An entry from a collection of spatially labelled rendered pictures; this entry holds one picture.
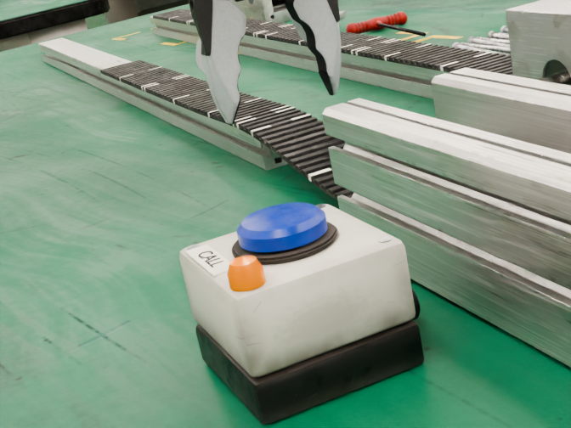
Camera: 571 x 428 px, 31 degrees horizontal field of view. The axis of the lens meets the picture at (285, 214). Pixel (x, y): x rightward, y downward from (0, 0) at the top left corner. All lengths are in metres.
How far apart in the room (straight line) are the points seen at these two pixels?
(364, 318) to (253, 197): 0.31
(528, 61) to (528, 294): 0.32
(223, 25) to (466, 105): 0.23
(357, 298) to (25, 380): 0.19
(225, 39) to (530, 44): 0.21
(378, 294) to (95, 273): 0.27
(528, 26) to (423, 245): 0.26
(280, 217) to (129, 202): 0.36
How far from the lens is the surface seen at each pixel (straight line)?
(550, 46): 0.71
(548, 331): 0.44
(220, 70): 0.75
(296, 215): 0.45
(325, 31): 0.78
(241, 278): 0.41
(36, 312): 0.62
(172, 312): 0.57
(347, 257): 0.43
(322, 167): 0.71
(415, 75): 0.94
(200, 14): 0.74
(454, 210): 0.48
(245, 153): 0.83
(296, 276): 0.42
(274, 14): 1.57
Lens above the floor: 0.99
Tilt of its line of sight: 18 degrees down
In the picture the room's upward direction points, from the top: 11 degrees counter-clockwise
